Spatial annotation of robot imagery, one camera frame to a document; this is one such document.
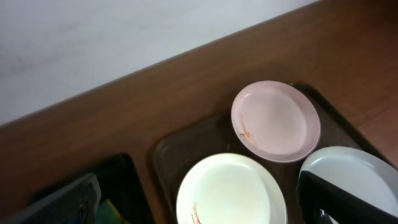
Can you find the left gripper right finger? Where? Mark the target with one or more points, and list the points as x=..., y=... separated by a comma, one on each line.
x=322, y=202

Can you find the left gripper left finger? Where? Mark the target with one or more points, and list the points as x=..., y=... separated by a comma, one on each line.
x=77, y=202

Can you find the green yellow sponge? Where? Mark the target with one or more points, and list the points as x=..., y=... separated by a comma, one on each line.
x=108, y=214

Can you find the light blue plate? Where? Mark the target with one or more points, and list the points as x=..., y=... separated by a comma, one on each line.
x=357, y=172

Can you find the cream white plate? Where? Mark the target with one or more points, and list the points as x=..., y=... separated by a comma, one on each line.
x=232, y=189

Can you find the black small tray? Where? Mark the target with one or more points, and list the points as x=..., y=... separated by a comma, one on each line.
x=119, y=183

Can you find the brown serving tray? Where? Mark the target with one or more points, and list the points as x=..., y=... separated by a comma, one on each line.
x=177, y=153

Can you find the pink plate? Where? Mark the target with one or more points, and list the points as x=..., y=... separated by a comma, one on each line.
x=275, y=121

